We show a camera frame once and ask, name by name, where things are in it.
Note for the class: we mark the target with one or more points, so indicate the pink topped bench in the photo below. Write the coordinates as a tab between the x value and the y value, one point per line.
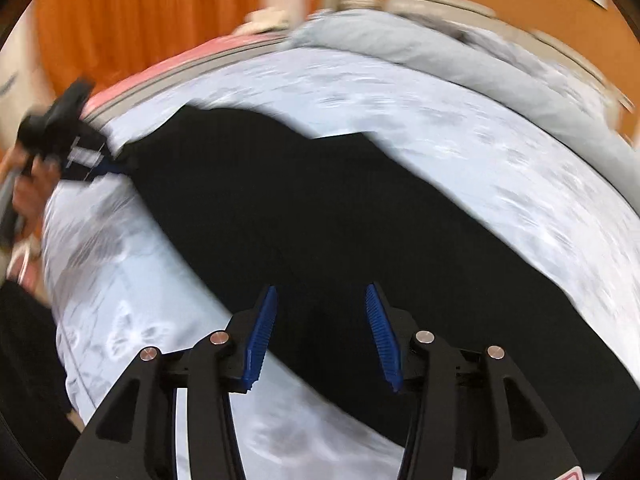
213	55

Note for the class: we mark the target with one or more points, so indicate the grey folded duvet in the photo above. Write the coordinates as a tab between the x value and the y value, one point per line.
396	40

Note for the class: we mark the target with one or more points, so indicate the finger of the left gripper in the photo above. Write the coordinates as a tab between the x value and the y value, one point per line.
105	167

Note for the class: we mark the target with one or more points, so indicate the butterfly pattern bed cover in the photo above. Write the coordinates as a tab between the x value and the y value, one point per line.
118	286

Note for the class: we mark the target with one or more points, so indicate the cream plush toy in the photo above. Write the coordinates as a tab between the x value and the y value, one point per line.
264	20

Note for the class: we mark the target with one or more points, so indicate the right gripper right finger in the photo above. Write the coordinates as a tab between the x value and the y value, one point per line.
475	411

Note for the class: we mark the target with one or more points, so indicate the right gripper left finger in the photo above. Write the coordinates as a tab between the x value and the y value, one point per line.
132	434

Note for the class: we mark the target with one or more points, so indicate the person's left hand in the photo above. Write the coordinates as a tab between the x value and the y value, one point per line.
31	193

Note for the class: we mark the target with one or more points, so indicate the orange curtain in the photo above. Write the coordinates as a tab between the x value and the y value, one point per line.
107	41

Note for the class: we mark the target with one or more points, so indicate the black pants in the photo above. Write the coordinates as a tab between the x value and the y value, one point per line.
249	202

